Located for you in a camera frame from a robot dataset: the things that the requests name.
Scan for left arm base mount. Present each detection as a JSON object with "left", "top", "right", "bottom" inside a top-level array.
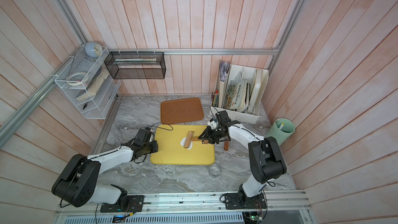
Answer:
[{"left": 100, "top": 185, "right": 145, "bottom": 214}]

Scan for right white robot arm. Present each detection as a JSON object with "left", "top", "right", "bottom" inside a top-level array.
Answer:
[{"left": 199, "top": 111, "right": 287, "bottom": 203}]

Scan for black mesh wall basket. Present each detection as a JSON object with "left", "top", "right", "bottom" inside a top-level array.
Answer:
[{"left": 105, "top": 51, "right": 166, "bottom": 79}]

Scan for book on wire shelf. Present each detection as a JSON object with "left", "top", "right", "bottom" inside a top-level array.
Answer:
[{"left": 76, "top": 68, "right": 109, "bottom": 101}]

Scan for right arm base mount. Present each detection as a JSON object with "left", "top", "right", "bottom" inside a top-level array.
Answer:
[{"left": 219, "top": 185, "right": 267, "bottom": 210}]

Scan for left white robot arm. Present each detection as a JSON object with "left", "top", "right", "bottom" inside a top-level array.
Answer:
[{"left": 51, "top": 127, "right": 158, "bottom": 211}]

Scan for white wire wall shelf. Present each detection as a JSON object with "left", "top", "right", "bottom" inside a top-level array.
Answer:
[{"left": 55, "top": 46, "right": 121, "bottom": 120}]

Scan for white tape roll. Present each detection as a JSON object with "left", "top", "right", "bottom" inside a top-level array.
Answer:
[{"left": 66, "top": 72, "right": 88, "bottom": 86}]

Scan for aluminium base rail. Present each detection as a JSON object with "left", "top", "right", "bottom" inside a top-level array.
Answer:
[{"left": 52, "top": 190, "right": 317, "bottom": 224}]

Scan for brown plastic tray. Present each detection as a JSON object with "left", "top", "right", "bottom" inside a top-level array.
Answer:
[{"left": 161, "top": 97, "right": 204, "bottom": 124}]

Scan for white desk file organizer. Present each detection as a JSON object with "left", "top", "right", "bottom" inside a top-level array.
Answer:
[{"left": 213, "top": 61, "right": 269, "bottom": 124}]

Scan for green plastic cup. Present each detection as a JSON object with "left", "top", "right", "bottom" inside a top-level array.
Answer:
[{"left": 266, "top": 118, "right": 295, "bottom": 146}]

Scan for metal dough scraper wooden handle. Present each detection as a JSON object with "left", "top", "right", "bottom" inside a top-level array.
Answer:
[{"left": 223, "top": 141, "right": 229, "bottom": 151}]

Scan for clear glass bowl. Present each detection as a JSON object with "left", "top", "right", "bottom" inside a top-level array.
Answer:
[{"left": 208, "top": 163, "right": 221, "bottom": 178}]

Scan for white dough piece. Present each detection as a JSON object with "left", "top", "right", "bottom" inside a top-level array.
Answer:
[{"left": 180, "top": 137, "right": 193, "bottom": 150}]

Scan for illustrated picture book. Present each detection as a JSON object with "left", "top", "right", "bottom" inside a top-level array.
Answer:
[{"left": 223, "top": 80, "right": 247, "bottom": 111}]

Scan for wooden dough roller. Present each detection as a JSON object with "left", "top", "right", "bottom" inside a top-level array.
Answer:
[{"left": 186, "top": 131, "right": 209, "bottom": 144}]

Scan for pens in organizer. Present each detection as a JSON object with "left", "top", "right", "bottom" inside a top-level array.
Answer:
[{"left": 211, "top": 90, "right": 219, "bottom": 107}]

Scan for small blue globe clock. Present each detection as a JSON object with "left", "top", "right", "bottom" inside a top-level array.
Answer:
[{"left": 85, "top": 41, "right": 103, "bottom": 59}]

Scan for yellow plastic tray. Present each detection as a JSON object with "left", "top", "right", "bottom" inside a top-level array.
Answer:
[{"left": 150, "top": 124, "right": 215, "bottom": 165}]

